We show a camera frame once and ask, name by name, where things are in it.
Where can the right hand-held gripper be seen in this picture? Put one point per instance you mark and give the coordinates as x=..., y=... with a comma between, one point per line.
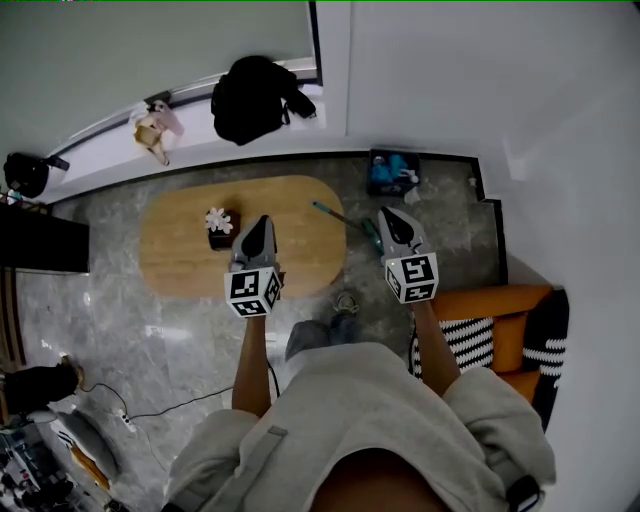
x=412, y=275

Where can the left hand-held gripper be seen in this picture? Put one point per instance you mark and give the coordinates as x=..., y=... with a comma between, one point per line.
x=252, y=290

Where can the person's right forearm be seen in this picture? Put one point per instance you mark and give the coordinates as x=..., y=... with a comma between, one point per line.
x=435, y=345

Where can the person's left forearm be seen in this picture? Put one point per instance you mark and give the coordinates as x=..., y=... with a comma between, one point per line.
x=252, y=365

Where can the brown wooden organiser box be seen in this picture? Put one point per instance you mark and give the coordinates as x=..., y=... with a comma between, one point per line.
x=222, y=241

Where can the crumpled white paper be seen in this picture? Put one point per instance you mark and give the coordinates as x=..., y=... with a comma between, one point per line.
x=412, y=196

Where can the white artificial flower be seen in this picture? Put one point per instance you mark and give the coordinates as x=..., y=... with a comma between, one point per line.
x=219, y=220

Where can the black plastic crate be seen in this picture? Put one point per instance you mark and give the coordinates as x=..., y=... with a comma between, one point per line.
x=392, y=187

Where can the blue bottles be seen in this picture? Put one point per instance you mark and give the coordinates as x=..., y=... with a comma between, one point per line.
x=387, y=170

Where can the oval wooden coffee table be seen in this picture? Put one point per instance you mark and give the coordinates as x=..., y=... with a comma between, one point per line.
x=190, y=265

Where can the person's shoe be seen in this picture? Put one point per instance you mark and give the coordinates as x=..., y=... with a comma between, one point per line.
x=346, y=305

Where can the person's grey trousers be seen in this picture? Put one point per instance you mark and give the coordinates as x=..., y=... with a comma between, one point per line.
x=305, y=340

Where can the white window bench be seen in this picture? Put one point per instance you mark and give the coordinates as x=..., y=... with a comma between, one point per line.
x=200, y=145

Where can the black white striped cushion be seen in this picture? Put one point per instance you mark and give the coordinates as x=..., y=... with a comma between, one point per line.
x=465, y=345

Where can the pink tumbler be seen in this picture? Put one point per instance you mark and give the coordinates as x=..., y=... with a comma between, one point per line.
x=170, y=120

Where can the orange armchair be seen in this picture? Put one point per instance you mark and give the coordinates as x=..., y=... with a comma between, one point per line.
x=510, y=335

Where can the person's grey shirt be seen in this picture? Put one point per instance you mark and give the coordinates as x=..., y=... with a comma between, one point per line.
x=360, y=400

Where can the small black box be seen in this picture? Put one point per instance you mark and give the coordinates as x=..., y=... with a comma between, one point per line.
x=157, y=98

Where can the dark water bottle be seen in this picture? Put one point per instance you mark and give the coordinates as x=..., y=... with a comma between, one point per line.
x=59, y=162

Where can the black glass door fridge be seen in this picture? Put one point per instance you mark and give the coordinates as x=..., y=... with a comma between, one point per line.
x=40, y=240

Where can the grey-green roller blind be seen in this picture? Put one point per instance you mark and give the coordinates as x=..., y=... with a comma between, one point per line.
x=150, y=50

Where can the white power strip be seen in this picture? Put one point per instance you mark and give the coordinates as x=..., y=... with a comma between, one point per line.
x=126, y=420

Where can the black backpack with tan patch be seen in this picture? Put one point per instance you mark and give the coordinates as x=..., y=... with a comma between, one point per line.
x=25, y=175

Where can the person's head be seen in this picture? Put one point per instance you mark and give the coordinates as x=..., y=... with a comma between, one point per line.
x=375, y=485

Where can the grey pillow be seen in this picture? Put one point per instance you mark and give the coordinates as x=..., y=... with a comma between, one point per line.
x=90, y=440

